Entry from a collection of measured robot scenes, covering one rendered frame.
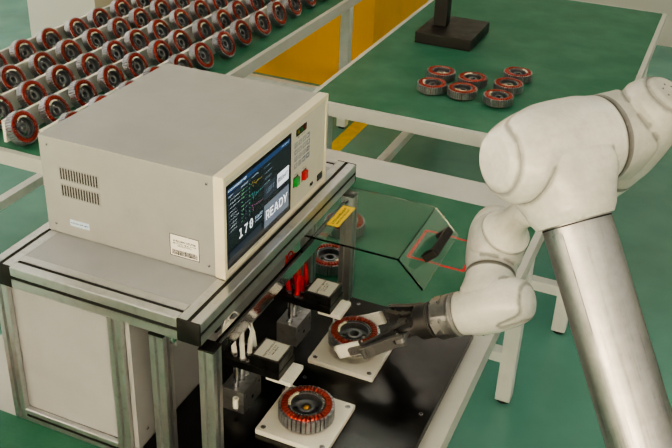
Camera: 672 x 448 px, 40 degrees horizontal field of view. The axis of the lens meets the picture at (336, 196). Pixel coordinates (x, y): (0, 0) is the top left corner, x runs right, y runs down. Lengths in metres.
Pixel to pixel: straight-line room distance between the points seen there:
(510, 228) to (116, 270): 0.76
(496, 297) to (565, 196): 0.55
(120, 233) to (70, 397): 0.34
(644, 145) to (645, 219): 3.05
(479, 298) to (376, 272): 0.59
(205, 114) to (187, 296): 0.38
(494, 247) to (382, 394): 0.39
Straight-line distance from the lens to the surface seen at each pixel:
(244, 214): 1.66
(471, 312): 1.82
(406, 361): 2.04
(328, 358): 2.01
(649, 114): 1.38
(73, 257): 1.75
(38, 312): 1.79
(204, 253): 1.65
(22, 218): 4.22
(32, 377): 1.91
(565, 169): 1.28
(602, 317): 1.31
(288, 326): 2.03
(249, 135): 1.71
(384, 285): 2.31
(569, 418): 3.17
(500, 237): 1.86
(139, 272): 1.69
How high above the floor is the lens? 2.03
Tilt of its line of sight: 28 degrees down
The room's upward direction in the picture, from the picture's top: 2 degrees clockwise
